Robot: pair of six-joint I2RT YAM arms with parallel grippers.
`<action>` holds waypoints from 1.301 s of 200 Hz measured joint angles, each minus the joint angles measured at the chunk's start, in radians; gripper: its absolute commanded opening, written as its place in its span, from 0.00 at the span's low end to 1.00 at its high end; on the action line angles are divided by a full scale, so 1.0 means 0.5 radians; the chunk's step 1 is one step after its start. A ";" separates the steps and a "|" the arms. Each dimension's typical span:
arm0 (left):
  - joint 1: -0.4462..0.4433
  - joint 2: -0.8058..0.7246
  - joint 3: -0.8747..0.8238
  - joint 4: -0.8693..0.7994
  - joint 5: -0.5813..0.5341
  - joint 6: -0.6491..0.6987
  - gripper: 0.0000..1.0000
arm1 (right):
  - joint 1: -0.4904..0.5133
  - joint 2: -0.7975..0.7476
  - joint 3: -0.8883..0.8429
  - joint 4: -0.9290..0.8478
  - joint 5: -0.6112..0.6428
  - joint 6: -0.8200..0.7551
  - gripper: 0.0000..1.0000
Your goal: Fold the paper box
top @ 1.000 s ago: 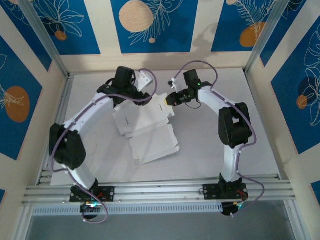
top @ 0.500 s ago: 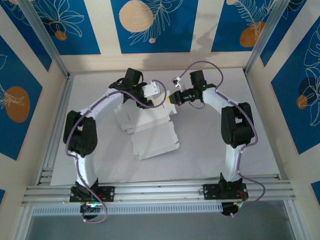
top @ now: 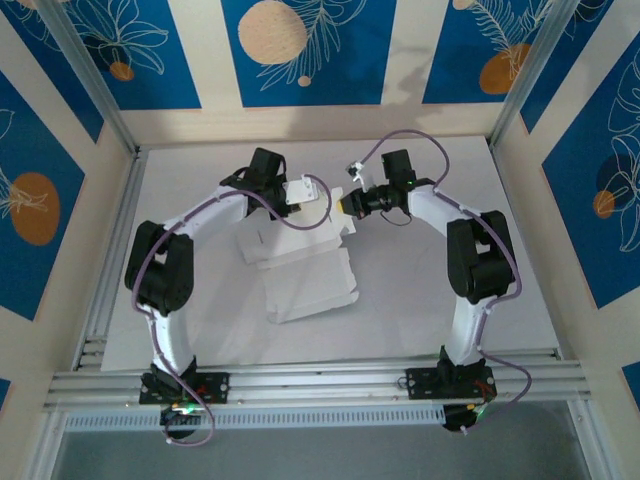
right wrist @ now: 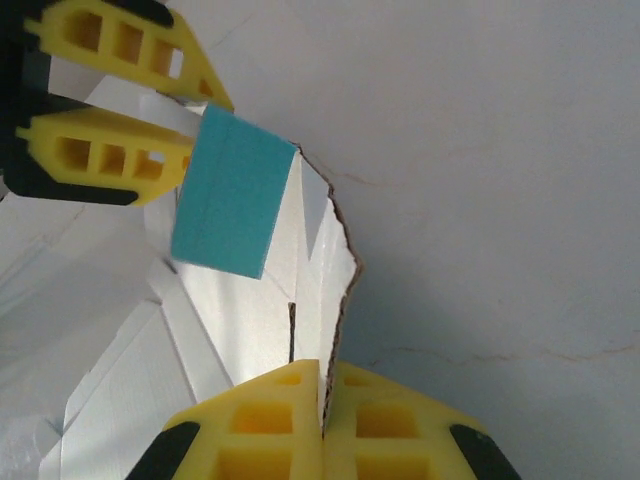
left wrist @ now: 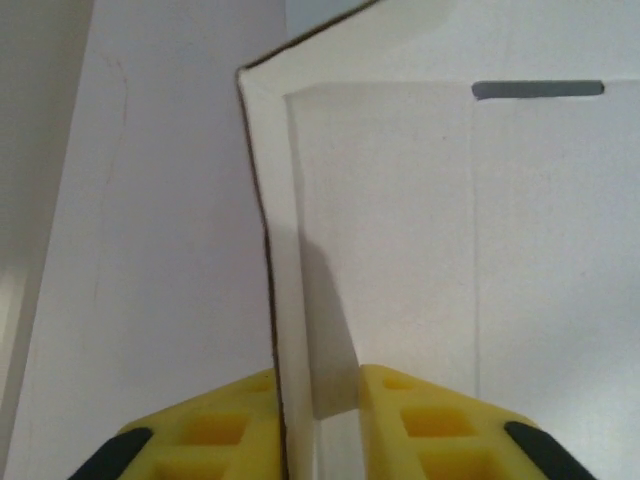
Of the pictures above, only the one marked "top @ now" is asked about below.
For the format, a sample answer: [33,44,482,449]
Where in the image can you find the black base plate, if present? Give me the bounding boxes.
[138,372,231,406]
[405,367,497,401]

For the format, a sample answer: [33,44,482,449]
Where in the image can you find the right black electronics module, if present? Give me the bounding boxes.
[442,403,494,435]

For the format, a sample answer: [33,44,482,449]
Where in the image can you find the white table sheet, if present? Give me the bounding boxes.
[99,137,564,374]

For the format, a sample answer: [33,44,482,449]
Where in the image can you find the aluminium side rail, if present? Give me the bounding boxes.
[72,149,150,371]

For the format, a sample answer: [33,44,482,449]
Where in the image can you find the aluminium frame leg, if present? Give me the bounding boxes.
[27,412,69,480]
[567,399,609,480]

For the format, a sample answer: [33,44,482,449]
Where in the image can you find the grey slotted cable duct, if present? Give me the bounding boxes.
[64,405,446,432]

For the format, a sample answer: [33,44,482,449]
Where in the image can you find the right aluminium frame post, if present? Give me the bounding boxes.
[488,0,591,149]

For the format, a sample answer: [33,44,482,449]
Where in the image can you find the long aluminium frame rail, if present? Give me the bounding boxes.
[42,359,594,414]

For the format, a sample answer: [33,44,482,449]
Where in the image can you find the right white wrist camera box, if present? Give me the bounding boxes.
[344,159,374,191]

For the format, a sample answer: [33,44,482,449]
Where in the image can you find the aluminium frame post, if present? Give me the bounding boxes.
[488,0,591,149]
[37,0,141,156]

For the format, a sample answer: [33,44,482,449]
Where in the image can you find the left aluminium frame post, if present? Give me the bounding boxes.
[37,0,141,156]

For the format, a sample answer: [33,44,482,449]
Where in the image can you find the left black electronics module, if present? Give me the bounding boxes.
[159,404,206,441]

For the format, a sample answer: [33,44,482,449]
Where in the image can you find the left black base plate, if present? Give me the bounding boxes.
[138,372,231,406]

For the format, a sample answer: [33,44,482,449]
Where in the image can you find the white blue paper box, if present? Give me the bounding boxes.
[234,184,361,326]

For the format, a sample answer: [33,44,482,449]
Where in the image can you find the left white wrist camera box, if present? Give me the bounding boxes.
[282,174,319,206]

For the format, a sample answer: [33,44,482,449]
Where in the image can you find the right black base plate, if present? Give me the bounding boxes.
[405,367,497,401]

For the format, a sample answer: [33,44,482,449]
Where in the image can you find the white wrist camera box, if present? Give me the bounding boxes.
[282,174,319,206]
[344,159,374,191]

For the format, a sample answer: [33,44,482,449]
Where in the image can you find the black electronics module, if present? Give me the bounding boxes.
[442,403,494,435]
[159,404,206,441]

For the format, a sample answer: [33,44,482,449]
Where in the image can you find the right aluminium frame leg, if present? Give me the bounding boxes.
[567,399,609,480]

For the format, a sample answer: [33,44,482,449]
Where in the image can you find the left aluminium frame leg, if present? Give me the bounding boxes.
[27,412,69,480]

